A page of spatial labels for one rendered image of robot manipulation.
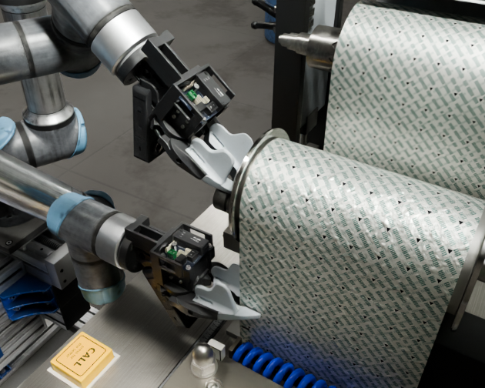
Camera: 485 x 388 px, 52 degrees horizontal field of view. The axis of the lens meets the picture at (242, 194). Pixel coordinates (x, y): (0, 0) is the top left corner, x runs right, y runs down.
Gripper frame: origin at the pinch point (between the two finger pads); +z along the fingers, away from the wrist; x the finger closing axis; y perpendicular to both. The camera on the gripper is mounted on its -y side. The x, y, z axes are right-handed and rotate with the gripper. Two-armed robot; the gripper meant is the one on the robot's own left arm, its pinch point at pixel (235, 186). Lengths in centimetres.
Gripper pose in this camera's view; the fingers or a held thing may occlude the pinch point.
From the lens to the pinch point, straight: 65.1
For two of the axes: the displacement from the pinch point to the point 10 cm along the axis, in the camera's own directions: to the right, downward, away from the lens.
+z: 6.6, 7.5, 0.7
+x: 5.2, -5.2, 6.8
